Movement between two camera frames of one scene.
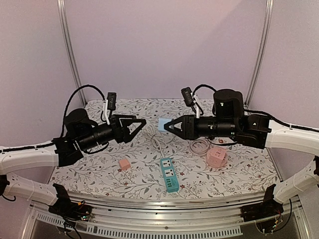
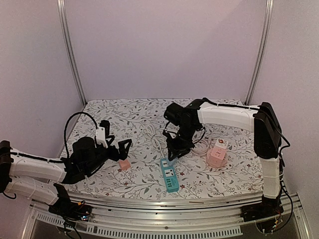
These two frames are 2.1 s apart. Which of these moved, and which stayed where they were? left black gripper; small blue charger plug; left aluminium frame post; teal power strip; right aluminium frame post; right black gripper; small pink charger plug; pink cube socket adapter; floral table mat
Moved: right black gripper; left black gripper; small blue charger plug
Stayed: teal power strip; small pink charger plug; right aluminium frame post; floral table mat; pink cube socket adapter; left aluminium frame post
